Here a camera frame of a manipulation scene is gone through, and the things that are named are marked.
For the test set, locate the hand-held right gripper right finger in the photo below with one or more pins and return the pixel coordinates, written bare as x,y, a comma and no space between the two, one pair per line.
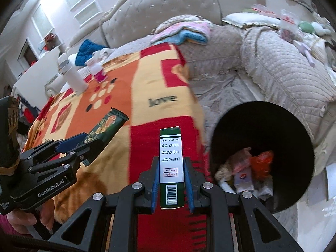
188,181

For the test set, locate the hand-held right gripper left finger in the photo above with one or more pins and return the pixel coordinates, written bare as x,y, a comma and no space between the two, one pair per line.
155,178

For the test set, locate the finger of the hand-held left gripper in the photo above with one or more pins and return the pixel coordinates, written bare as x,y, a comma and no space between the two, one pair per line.
69,143
78,156

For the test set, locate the dark green medicine box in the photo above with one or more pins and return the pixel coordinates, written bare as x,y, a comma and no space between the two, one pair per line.
172,162

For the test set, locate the dark green snack packet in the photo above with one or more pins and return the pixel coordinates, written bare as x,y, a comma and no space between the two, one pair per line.
107,126

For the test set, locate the long white red-blue-logo box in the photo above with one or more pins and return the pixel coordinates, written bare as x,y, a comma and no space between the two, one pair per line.
242,179

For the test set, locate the black trash bin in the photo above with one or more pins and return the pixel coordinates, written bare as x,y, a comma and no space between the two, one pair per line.
262,126

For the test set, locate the person's left hand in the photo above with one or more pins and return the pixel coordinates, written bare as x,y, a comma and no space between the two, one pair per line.
23,220

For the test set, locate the beige upholstered bolster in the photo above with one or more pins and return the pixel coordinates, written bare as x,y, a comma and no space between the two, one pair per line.
53,86

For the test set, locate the beige thermos bottle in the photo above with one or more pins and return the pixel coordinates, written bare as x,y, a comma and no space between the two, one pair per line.
73,78

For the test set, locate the red crumpled plastic bag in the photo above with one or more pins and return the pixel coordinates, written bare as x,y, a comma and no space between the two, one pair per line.
261,162

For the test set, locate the white pink-label pill bottle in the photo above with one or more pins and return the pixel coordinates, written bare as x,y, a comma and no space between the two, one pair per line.
98,73

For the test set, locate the blue cloth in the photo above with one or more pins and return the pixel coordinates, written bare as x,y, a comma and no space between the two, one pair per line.
88,51

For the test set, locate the orange red printed blanket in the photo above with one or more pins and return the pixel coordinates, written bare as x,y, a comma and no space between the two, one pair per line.
147,84

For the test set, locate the white cloth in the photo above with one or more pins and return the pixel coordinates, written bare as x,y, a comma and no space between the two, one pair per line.
105,53

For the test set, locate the grey quilted bedspread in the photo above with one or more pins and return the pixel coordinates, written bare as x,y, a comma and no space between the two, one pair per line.
283,84

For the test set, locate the blue folded blanket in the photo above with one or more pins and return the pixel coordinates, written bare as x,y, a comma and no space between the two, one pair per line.
194,36

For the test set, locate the pink folded quilt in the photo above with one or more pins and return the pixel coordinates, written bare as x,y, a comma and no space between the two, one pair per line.
170,31

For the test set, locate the floral pillow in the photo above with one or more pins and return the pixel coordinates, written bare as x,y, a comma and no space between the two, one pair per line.
181,19

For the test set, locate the beige tufted headboard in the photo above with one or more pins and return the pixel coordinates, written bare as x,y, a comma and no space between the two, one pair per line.
162,8

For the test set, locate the white frilled pillow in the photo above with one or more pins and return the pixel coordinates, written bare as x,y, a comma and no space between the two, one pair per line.
249,18

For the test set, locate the white purple toy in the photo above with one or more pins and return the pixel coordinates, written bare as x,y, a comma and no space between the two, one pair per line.
305,50

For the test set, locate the clear bag with red label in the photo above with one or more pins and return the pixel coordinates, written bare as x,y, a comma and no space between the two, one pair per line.
288,23

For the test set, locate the green plush toy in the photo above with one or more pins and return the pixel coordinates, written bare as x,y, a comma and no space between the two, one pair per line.
304,26

